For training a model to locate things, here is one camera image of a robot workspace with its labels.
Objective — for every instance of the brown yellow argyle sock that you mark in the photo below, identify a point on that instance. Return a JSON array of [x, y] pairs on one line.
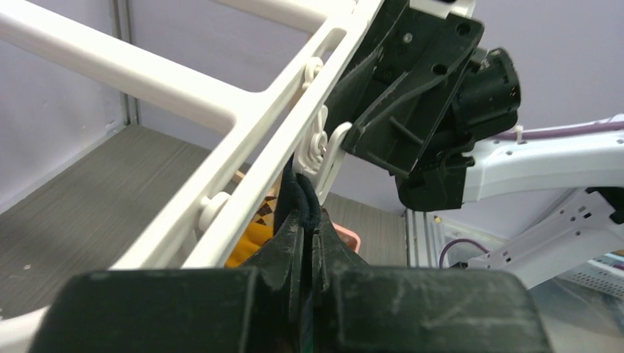
[[265, 213]]

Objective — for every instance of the pink laundry basket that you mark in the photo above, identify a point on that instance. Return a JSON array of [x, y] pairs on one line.
[[350, 238]]

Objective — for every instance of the dark sock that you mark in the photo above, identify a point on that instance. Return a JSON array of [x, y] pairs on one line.
[[296, 193]]

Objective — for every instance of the white hanger clip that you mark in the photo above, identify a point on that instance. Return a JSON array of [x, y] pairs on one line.
[[319, 156]]

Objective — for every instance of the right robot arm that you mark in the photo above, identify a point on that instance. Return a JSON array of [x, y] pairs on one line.
[[536, 190]]

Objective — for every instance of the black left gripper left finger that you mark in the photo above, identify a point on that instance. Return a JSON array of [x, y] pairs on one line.
[[251, 308]]

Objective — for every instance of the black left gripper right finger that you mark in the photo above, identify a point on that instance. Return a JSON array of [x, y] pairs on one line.
[[360, 307]]

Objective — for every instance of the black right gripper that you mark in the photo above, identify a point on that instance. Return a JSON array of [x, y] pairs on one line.
[[401, 82]]

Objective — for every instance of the white clip sock hanger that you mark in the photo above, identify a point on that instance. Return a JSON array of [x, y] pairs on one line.
[[242, 117]]

